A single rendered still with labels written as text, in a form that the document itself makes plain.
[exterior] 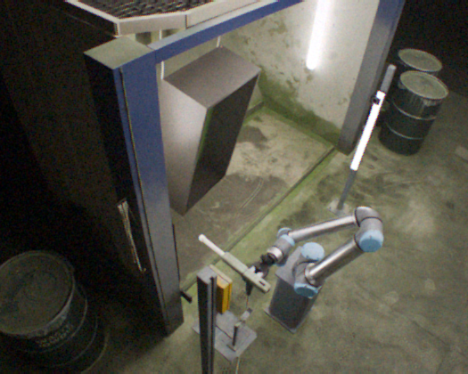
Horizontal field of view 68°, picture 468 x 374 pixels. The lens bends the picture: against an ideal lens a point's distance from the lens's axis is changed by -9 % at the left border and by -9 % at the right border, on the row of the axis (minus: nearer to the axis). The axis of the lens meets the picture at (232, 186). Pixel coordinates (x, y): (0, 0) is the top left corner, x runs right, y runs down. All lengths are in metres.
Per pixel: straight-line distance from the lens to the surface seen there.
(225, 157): 3.26
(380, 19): 3.82
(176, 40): 1.42
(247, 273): 1.95
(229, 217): 3.62
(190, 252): 3.39
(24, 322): 2.43
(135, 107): 1.39
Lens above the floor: 2.89
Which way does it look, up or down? 47 degrees down
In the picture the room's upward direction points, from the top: 4 degrees clockwise
